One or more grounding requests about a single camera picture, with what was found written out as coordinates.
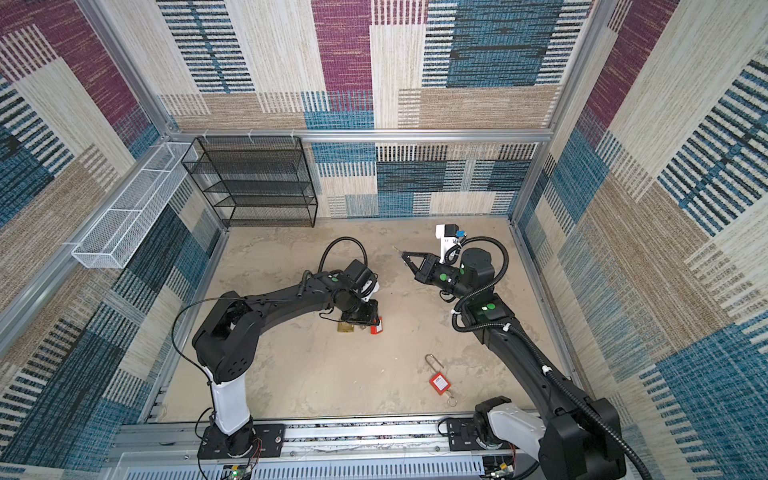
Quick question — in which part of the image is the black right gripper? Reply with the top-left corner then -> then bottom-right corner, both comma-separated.
402,251 -> 472,301

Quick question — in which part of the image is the brass padlock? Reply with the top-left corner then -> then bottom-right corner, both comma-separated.
337,322 -> 355,333

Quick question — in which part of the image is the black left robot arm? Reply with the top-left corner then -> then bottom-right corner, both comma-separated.
170,236 -> 380,458

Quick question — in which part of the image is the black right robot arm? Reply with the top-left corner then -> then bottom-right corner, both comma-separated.
401,236 -> 652,479

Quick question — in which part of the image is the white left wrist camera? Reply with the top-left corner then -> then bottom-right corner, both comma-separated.
361,274 -> 379,302

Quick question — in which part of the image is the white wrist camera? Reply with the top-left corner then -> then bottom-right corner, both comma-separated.
435,224 -> 466,265
361,274 -> 379,302

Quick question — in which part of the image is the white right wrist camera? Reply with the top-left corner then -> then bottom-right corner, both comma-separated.
435,224 -> 466,265

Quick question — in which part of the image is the aluminium front rail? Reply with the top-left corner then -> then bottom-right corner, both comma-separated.
101,410 -> 619,480

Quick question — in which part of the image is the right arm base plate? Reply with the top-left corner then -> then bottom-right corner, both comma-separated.
436,416 -> 538,452

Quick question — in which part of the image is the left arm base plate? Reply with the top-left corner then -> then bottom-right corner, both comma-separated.
197,423 -> 286,460

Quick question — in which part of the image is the black wire shelf rack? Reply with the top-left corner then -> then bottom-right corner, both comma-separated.
181,136 -> 318,228

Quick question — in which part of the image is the white mesh wall basket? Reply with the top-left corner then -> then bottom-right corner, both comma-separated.
72,142 -> 190,269

